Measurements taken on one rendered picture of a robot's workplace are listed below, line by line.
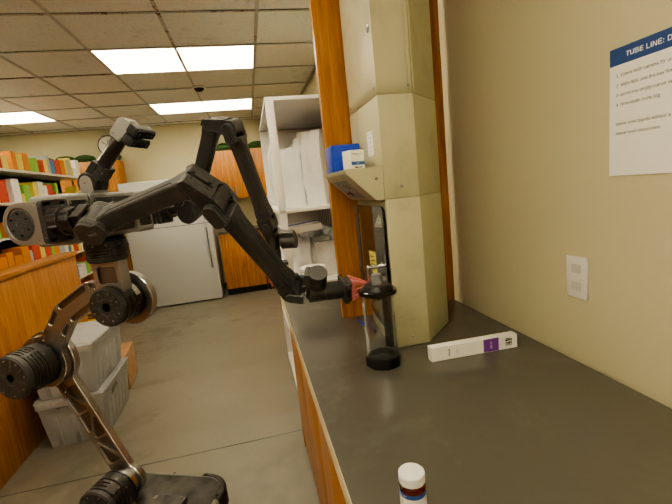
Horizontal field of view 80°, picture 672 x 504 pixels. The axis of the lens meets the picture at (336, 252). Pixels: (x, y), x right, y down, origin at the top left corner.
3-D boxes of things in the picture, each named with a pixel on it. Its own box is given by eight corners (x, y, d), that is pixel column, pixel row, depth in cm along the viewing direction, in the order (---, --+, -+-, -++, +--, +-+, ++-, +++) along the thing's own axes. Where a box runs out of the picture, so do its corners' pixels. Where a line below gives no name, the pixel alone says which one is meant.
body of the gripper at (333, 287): (342, 273, 132) (320, 276, 130) (351, 284, 122) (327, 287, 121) (343, 292, 134) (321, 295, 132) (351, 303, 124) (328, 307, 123)
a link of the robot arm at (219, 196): (204, 151, 98) (189, 176, 91) (237, 192, 107) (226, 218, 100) (86, 205, 116) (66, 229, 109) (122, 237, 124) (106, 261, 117)
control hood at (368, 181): (357, 198, 152) (354, 171, 150) (385, 199, 120) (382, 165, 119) (327, 202, 149) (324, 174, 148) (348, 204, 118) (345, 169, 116)
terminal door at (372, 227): (367, 306, 157) (357, 204, 151) (394, 332, 128) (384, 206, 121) (365, 307, 157) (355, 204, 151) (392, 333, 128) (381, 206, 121)
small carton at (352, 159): (356, 170, 132) (355, 151, 131) (365, 168, 127) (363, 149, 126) (343, 171, 129) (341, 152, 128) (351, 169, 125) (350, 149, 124)
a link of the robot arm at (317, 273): (290, 280, 131) (285, 302, 125) (290, 256, 122) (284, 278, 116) (326, 285, 130) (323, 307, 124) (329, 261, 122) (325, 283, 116)
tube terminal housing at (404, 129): (427, 308, 164) (413, 111, 152) (469, 334, 133) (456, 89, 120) (368, 318, 159) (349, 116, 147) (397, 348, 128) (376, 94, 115)
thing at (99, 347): (129, 355, 315) (121, 315, 309) (102, 392, 256) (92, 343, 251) (70, 365, 307) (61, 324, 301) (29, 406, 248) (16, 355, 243)
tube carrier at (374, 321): (402, 351, 122) (397, 283, 119) (401, 367, 112) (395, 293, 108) (367, 351, 125) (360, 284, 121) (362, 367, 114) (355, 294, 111)
